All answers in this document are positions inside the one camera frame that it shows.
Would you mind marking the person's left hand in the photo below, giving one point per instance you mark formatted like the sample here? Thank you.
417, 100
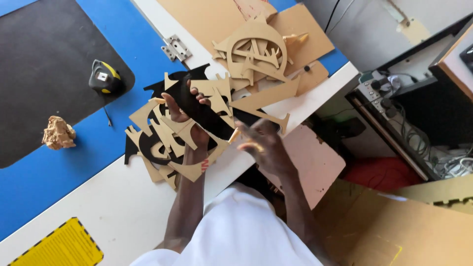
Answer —
196, 136

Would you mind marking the person's right hand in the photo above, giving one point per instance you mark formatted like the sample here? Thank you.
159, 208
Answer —
269, 147

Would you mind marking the person's right fingers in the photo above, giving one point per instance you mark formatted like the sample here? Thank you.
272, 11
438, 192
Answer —
251, 138

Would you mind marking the small tan backing strip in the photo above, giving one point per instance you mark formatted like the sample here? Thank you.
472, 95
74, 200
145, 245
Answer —
234, 136

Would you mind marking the black cutout shape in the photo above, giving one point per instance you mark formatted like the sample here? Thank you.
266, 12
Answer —
201, 112

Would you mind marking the large tan angular cutout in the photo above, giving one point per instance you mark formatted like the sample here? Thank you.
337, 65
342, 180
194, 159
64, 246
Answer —
266, 99

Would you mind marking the pink stool seat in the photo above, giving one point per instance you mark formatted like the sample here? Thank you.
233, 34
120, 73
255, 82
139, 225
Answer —
314, 162

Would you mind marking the heap of tan and black cutouts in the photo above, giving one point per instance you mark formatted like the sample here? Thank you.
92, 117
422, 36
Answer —
166, 140

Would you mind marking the rounded brown board piece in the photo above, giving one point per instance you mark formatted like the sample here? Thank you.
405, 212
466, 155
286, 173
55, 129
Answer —
314, 79

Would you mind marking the heap of tan letter cutouts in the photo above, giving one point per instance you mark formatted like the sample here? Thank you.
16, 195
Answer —
255, 51

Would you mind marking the person's white shirt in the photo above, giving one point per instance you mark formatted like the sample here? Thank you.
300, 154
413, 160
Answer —
236, 232

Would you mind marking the metal hinge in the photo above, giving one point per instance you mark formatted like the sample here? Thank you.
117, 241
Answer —
176, 48

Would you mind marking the brown board sheets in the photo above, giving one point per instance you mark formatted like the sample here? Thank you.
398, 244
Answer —
207, 18

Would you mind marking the silver device with black knobs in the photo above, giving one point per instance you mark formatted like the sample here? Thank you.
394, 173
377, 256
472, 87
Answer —
377, 94

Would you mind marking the red cloth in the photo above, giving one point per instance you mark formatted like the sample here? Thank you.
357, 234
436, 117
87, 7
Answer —
380, 173

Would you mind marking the thin black pen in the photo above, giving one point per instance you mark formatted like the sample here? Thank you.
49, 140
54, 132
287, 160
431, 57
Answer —
108, 116

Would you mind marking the black and yellow tape measure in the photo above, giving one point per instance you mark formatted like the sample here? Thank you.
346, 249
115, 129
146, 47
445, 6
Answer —
104, 77

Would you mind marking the large cardboard sheet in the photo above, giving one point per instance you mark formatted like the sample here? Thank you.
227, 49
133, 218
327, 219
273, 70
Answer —
388, 232

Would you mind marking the crumpled brown paper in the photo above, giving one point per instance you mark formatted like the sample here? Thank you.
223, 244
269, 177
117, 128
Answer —
58, 133

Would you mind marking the notched tan board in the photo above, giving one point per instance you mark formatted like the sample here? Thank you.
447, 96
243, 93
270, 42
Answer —
439, 192

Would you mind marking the yellow label with striped edge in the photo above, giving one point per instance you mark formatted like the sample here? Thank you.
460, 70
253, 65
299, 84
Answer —
62, 245

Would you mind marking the black rubber mat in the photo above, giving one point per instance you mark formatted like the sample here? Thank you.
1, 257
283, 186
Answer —
44, 74

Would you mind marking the wooden-edged desk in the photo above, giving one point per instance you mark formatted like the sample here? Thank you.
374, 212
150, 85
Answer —
456, 66

